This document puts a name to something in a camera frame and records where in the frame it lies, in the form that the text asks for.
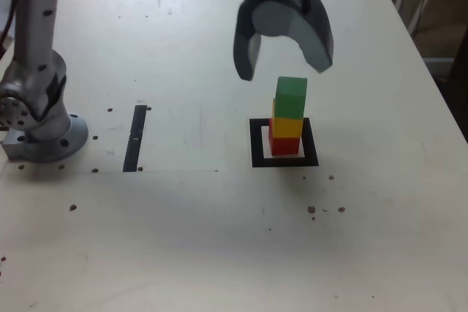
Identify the green cube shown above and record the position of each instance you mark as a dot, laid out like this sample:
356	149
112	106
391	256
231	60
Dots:
290	98

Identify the yellow cube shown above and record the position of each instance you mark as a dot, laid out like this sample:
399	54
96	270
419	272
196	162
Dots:
287	127

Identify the red cube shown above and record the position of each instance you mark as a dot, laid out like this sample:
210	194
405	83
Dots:
285	145

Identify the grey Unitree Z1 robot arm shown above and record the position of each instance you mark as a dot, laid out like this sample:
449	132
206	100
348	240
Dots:
34	34

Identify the black tape square outline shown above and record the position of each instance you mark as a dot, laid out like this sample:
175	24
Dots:
311	144

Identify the black tape strip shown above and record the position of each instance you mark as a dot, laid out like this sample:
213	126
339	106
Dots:
134	136

